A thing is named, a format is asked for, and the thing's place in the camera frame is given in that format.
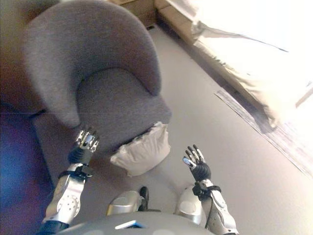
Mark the grey patterned rug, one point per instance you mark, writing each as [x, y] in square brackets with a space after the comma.
[281, 139]

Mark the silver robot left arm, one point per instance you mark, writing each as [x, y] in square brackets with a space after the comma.
[66, 200]

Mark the grey fabric tub armchair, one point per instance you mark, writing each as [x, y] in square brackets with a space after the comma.
[85, 49]

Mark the cream fringed cushion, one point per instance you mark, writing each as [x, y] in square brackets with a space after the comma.
[141, 154]

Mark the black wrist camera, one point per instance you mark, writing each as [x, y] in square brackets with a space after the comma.
[198, 191]
[85, 171]

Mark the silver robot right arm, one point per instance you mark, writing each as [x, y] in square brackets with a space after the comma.
[217, 210]

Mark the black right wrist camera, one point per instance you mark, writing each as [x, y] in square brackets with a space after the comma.
[198, 191]

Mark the grey robot torso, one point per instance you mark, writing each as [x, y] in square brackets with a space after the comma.
[146, 226]

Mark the silver robot left leg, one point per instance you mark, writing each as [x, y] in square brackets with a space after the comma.
[124, 202]

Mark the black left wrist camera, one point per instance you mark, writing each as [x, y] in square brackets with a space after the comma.
[85, 171]

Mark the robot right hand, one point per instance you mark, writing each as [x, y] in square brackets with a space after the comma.
[201, 171]

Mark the black robot left foot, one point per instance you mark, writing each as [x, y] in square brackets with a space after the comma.
[144, 198]

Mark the light wooden cabinet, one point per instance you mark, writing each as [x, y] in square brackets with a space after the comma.
[139, 9]

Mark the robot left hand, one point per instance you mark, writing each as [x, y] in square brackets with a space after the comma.
[80, 155]

